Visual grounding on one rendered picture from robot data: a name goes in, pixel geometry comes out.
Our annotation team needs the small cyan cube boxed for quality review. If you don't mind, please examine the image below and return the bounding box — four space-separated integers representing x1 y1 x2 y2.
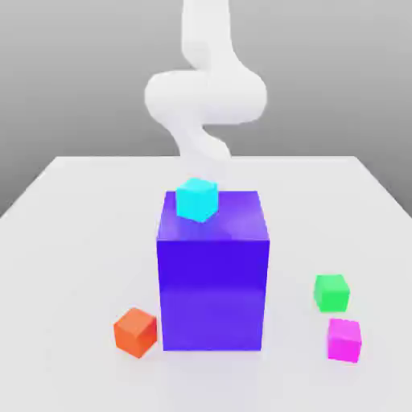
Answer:
175 177 219 224

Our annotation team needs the small orange cube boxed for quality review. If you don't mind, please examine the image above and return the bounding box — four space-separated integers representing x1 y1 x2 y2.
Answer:
113 307 159 359

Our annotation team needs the small green cube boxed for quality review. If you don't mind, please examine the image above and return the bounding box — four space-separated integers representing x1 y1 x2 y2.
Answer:
313 274 351 314

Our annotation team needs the small magenta cube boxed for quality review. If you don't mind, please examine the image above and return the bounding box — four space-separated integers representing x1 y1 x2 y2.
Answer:
327 317 362 364

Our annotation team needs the large blue box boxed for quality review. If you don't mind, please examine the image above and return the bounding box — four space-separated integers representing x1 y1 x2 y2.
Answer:
156 190 270 352

